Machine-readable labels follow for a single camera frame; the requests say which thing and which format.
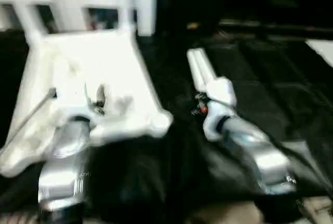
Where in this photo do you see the white plastic table top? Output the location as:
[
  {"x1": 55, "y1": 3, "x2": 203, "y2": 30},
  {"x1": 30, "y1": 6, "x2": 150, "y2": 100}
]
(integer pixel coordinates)
[{"x1": 0, "y1": 29, "x2": 174, "y2": 179}]

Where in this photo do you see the black table mat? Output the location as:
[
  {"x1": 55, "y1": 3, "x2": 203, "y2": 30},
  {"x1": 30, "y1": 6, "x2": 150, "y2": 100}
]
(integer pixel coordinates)
[{"x1": 0, "y1": 27, "x2": 333, "y2": 224}]

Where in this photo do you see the white glass-door cabinet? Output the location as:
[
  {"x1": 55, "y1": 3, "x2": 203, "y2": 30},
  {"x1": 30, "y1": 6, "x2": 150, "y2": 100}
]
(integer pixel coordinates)
[{"x1": 0, "y1": 0, "x2": 157, "y2": 36}]

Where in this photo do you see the black low cabinet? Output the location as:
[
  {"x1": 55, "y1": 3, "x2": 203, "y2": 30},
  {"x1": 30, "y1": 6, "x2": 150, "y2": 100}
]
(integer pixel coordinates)
[{"x1": 155, "y1": 0, "x2": 333, "y2": 32}]

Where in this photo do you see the white flat sheet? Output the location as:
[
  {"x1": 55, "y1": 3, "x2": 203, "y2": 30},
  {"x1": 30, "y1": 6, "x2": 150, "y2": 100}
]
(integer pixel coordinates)
[{"x1": 306, "y1": 39, "x2": 333, "y2": 68}]

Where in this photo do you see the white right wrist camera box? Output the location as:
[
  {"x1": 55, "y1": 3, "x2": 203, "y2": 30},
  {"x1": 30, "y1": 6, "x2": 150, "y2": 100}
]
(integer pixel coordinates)
[{"x1": 201, "y1": 77, "x2": 238, "y2": 142}]

